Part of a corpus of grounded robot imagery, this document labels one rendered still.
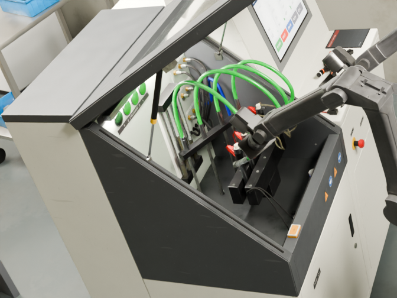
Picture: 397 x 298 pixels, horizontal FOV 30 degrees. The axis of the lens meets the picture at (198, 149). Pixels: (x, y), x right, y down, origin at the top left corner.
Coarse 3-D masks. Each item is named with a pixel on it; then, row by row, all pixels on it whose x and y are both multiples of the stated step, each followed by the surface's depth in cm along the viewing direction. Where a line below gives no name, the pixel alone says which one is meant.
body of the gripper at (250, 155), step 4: (248, 136) 225; (244, 140) 224; (248, 140) 222; (272, 140) 225; (240, 144) 224; (244, 144) 224; (248, 144) 224; (268, 144) 225; (240, 148) 225; (244, 148) 224; (248, 148) 224; (252, 148) 223; (256, 148) 221; (260, 148) 221; (264, 148) 224; (244, 152) 224; (248, 152) 224; (252, 152) 224; (256, 152) 224; (260, 152) 224; (248, 156) 224; (252, 156) 224
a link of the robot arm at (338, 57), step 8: (336, 48) 226; (328, 56) 227; (336, 56) 227; (344, 56) 226; (352, 56) 229; (328, 64) 228; (336, 64) 227; (352, 64) 224; (360, 64) 221; (368, 64) 220
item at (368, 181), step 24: (168, 0) 270; (312, 0) 324; (240, 24) 270; (312, 24) 320; (240, 48) 272; (264, 48) 281; (312, 48) 316; (264, 72) 278; (288, 72) 294; (360, 120) 301; (360, 168) 302; (360, 192) 303; (384, 192) 342; (360, 216) 305; (384, 216) 343; (384, 240) 345
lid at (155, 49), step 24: (192, 0) 243; (216, 0) 203; (240, 0) 174; (168, 24) 240; (192, 24) 188; (216, 24) 181; (144, 48) 228; (168, 48) 191; (120, 72) 221; (144, 72) 199; (96, 96) 219; (120, 96) 208; (72, 120) 222
